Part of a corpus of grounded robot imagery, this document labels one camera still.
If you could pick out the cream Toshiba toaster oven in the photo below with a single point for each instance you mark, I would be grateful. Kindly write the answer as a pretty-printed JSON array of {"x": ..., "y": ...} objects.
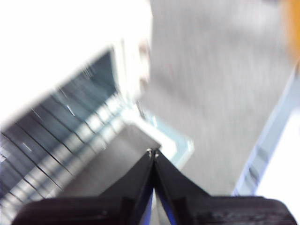
[{"x": 131, "y": 70}]

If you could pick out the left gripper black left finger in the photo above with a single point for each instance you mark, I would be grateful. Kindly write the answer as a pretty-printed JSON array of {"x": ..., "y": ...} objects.
[{"x": 117, "y": 206}]

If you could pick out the cream oven knob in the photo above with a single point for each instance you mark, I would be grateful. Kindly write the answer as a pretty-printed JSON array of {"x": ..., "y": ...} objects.
[
  {"x": 144, "y": 80},
  {"x": 144, "y": 50}
]

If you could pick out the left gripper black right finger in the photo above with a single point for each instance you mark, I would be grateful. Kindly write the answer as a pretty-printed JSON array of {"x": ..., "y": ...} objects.
[{"x": 199, "y": 208}]

